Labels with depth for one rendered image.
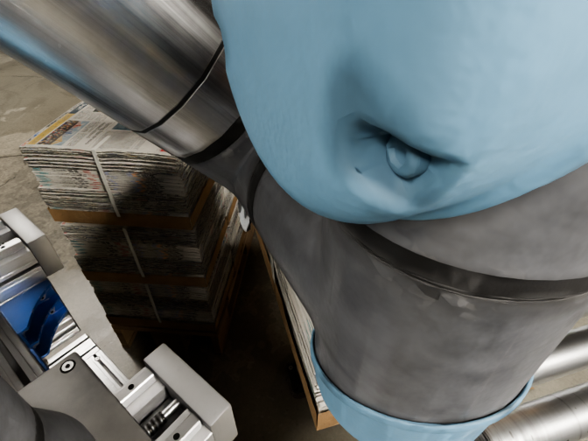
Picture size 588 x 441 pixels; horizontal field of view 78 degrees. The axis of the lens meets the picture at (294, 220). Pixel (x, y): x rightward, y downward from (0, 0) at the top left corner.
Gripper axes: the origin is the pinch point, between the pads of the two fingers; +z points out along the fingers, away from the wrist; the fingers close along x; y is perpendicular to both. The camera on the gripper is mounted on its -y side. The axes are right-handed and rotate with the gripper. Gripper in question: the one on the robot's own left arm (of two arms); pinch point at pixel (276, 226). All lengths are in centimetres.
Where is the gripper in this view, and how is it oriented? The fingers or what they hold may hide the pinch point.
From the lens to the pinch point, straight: 68.2
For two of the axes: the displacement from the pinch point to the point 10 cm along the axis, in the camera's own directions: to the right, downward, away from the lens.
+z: 2.7, 6.1, -7.5
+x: 9.6, -1.7, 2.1
